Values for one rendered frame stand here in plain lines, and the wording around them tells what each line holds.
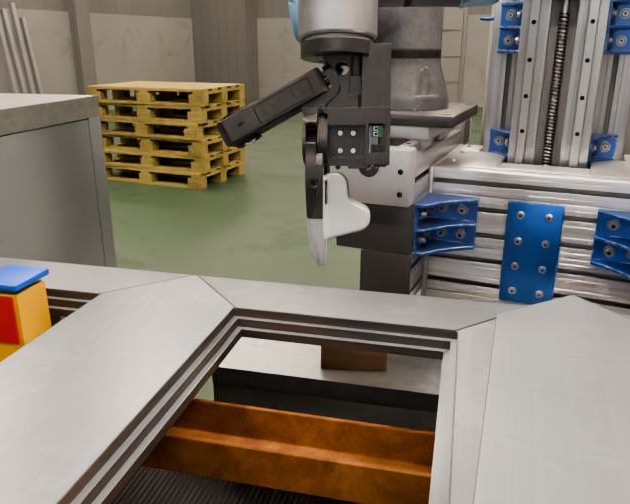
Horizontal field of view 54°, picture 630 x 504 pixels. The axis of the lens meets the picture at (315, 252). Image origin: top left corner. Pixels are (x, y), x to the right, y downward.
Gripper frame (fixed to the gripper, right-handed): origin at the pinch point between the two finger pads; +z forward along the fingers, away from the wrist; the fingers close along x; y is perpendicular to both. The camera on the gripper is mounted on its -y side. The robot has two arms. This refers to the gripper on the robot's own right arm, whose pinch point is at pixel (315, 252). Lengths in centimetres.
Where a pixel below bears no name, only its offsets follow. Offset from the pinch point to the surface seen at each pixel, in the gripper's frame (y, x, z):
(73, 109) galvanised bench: -50, 51, -19
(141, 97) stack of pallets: -185, 436, -64
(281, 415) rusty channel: -5.0, 9.8, 21.5
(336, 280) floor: -13, 246, 49
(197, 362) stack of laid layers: -12.2, -0.4, 11.7
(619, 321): 34.0, 11.1, 9.0
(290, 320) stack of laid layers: -3.9, 10.1, 9.7
